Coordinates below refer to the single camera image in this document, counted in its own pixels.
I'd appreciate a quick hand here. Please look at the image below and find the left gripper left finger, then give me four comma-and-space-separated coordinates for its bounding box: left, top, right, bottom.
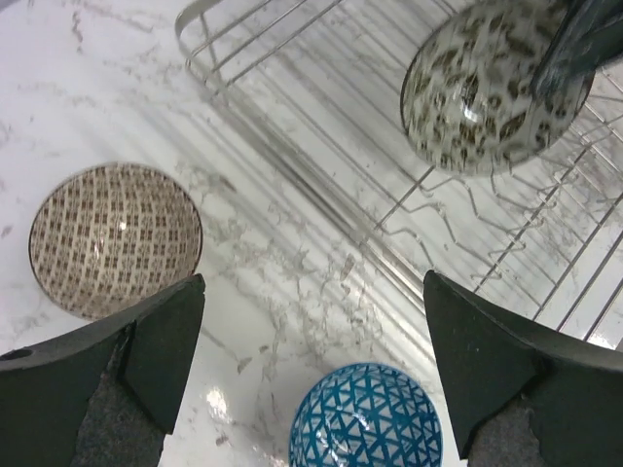
1, 274, 205, 466

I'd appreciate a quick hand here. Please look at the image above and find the leaf pattern bowl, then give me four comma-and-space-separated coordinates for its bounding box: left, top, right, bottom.
400, 1, 594, 176

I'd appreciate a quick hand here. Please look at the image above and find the brown square pattern bowl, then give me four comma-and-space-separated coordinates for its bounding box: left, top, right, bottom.
28, 162, 203, 320

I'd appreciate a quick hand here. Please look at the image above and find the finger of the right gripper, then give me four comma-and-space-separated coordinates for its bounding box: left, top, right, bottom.
531, 0, 622, 98

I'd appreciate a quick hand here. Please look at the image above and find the blue triangle pattern bowl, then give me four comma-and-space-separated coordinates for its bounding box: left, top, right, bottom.
288, 363, 443, 467

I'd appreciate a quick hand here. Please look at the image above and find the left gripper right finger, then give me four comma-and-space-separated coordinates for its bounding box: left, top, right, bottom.
423, 270, 622, 466

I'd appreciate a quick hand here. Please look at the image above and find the metal wire dish rack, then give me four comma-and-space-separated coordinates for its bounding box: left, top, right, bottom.
174, 1, 622, 347

